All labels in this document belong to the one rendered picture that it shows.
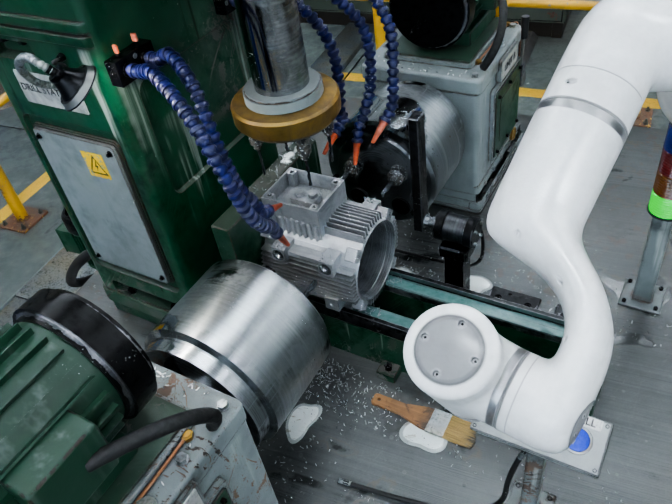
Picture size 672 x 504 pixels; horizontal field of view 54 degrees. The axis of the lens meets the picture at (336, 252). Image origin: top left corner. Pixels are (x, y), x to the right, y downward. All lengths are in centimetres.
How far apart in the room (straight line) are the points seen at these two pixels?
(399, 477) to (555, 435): 63
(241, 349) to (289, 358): 8
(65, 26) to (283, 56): 31
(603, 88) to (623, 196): 108
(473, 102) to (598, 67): 81
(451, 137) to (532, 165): 76
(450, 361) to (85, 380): 39
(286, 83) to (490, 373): 62
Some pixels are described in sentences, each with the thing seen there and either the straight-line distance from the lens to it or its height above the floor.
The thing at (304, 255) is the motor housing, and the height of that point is 106.
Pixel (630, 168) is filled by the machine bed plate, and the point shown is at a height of 80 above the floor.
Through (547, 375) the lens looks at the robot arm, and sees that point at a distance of 59.
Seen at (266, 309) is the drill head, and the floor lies 115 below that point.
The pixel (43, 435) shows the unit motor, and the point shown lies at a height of 131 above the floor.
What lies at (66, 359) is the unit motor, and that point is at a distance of 75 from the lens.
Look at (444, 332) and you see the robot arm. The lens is 57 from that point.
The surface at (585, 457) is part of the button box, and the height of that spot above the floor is 106.
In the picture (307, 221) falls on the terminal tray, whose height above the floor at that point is 112.
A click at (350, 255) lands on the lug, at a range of 113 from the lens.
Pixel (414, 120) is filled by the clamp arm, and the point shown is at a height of 125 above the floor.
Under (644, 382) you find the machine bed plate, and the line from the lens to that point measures 134.
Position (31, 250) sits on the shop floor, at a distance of 335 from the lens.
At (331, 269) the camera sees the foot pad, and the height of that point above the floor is 107.
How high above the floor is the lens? 184
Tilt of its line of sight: 42 degrees down
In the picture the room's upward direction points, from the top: 10 degrees counter-clockwise
